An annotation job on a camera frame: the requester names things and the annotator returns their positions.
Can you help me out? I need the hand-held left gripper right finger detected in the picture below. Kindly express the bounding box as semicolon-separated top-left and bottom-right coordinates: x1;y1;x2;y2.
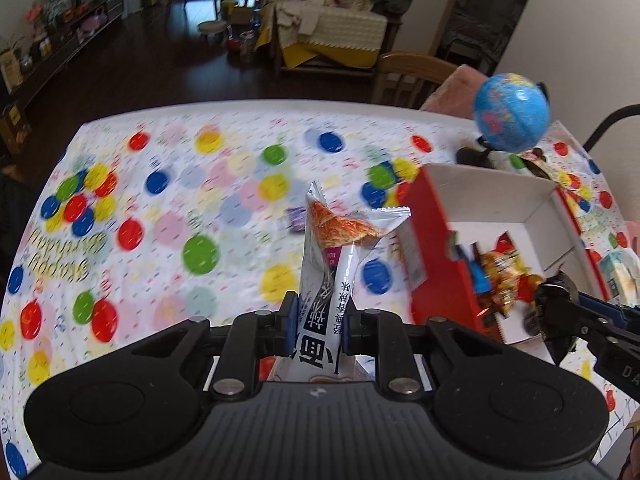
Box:
341;305;503;396

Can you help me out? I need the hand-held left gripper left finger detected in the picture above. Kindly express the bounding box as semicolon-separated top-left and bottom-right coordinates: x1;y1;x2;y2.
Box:
131;290;301;403

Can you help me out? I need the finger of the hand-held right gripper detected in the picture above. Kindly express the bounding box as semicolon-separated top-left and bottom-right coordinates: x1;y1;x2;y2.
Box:
536;282;623;358
560;270;640;331

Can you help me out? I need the white noodle snack packet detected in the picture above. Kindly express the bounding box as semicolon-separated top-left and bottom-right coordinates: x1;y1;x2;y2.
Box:
270;180;412;386

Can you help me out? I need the blue cookie packet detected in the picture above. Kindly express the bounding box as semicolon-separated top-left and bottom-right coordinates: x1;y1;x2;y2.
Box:
462;244;493;297

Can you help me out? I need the red cardboard box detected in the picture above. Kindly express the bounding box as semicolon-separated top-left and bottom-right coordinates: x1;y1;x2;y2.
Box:
395;162;606;346

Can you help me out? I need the tissue pack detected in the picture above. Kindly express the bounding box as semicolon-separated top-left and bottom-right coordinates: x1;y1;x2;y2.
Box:
597;252;640;306

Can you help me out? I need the gold wrapped candy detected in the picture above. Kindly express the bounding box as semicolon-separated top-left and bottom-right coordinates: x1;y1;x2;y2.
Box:
482;252;516;276

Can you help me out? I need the balloon print tablecloth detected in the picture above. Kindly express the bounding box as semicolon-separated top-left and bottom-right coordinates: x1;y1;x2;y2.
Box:
0;99;640;480

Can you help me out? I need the blue globe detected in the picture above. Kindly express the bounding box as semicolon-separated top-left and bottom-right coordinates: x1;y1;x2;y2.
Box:
456;72;552;167

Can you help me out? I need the pink cushion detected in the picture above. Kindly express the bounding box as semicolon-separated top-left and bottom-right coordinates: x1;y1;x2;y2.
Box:
420;65;488;121

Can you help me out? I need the yellow blanket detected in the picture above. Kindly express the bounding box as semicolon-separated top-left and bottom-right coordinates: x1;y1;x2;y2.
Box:
255;2;381;68

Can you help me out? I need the wooden chair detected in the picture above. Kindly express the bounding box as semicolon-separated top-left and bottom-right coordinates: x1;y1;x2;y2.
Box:
372;51;458;111

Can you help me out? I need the cream knitted blanket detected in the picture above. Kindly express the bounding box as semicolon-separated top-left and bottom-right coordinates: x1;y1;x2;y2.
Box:
295;2;388;51

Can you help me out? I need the round wooden stool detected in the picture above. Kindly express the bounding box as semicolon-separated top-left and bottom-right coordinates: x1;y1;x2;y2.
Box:
197;20;228;41

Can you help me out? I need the wooden media cabinet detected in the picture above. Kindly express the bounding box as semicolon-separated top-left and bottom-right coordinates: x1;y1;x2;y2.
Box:
0;0;123;156

